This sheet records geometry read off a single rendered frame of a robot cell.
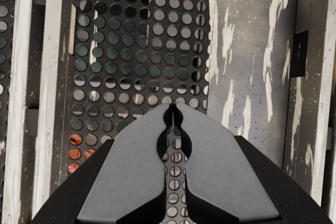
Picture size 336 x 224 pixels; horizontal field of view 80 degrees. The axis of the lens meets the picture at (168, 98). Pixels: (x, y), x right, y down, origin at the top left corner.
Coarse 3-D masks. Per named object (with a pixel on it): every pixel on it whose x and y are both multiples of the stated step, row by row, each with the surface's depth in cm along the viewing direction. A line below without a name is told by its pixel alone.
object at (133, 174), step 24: (144, 120) 11; (168, 120) 12; (120, 144) 9; (144, 144) 9; (120, 168) 8; (144, 168) 8; (96, 192) 7; (120, 192) 7; (144, 192) 7; (96, 216) 6; (120, 216) 6; (144, 216) 7
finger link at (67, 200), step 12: (108, 144) 9; (96, 156) 9; (84, 168) 8; (96, 168) 8; (72, 180) 8; (84, 180) 8; (60, 192) 7; (72, 192) 7; (84, 192) 7; (48, 204) 7; (60, 204) 7; (72, 204) 7; (36, 216) 6; (48, 216) 6; (60, 216) 6; (72, 216) 6
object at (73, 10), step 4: (72, 4) 33; (72, 8) 33; (72, 12) 33; (72, 16) 33; (72, 20) 33; (72, 24) 33; (72, 28) 33; (72, 32) 34; (72, 36) 34; (72, 40) 34; (72, 44) 34; (72, 48) 34; (72, 52) 34
